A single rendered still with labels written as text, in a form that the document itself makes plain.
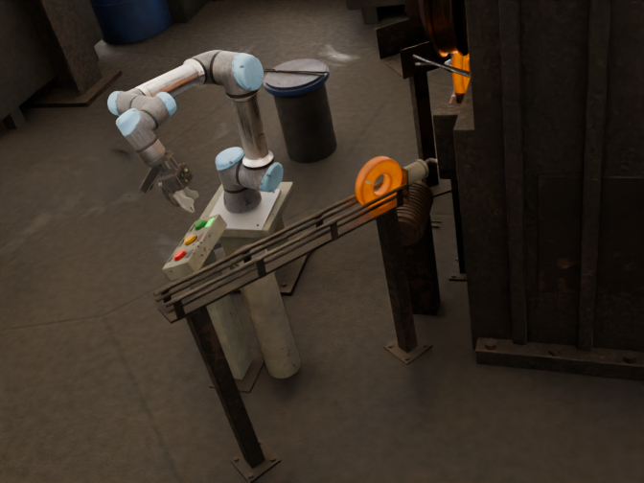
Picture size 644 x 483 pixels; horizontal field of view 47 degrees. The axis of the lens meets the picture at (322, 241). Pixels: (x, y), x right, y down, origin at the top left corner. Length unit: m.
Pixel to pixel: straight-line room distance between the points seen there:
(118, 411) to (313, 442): 0.74
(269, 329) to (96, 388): 0.76
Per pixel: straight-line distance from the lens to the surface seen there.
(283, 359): 2.55
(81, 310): 3.26
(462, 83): 2.43
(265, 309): 2.38
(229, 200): 2.88
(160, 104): 2.27
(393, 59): 3.14
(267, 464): 2.40
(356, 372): 2.58
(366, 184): 2.10
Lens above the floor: 1.90
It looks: 37 degrees down
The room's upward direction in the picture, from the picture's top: 13 degrees counter-clockwise
